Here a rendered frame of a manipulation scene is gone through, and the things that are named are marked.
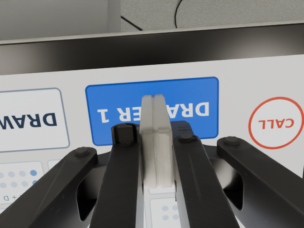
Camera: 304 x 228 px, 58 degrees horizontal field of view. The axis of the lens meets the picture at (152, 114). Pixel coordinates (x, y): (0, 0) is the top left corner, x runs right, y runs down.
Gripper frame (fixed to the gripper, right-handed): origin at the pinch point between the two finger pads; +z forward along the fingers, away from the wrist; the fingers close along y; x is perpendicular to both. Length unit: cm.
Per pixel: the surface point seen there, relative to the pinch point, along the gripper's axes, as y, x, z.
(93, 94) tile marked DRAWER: -4.1, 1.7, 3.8
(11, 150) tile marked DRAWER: -10.8, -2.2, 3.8
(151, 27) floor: 2, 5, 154
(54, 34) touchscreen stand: -11.0, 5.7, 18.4
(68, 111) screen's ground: -6.1, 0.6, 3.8
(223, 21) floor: 44, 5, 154
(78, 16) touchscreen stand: -8.3, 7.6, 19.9
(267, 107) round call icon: 8.1, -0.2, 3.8
